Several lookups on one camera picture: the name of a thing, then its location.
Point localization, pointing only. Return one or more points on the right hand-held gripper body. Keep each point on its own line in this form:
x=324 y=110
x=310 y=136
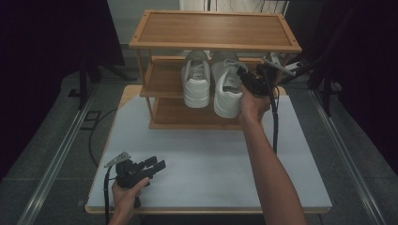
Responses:
x=259 y=84

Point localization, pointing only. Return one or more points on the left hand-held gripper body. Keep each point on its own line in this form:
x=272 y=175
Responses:
x=128 y=175

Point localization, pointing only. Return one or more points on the white sneaker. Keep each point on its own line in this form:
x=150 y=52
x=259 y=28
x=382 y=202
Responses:
x=226 y=100
x=196 y=90

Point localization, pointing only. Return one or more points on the wooden shoe rack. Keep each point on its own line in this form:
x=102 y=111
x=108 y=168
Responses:
x=212 y=29

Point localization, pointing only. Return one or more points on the person's right hand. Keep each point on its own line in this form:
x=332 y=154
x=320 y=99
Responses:
x=253 y=108

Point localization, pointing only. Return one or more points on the person's left hand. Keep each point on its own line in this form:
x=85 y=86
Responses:
x=125 y=200

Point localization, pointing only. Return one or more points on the white power strip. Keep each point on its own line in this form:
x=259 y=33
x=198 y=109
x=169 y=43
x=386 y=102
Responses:
x=296 y=65

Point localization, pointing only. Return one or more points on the white table mat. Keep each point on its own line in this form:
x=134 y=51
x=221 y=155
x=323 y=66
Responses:
x=194 y=153

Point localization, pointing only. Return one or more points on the black metal stand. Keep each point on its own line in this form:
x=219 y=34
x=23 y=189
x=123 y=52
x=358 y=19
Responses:
x=327 y=97
x=83 y=84

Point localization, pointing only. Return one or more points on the white background panel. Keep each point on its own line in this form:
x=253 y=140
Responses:
x=194 y=4

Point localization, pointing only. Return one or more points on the dark curtain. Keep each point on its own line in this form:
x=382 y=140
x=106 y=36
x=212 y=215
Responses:
x=369 y=78
x=31 y=62

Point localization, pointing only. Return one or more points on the black floor socket frame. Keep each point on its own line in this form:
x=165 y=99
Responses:
x=90 y=128

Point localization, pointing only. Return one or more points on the metal floor rail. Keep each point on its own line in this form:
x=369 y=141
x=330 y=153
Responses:
x=58 y=162
x=346 y=162

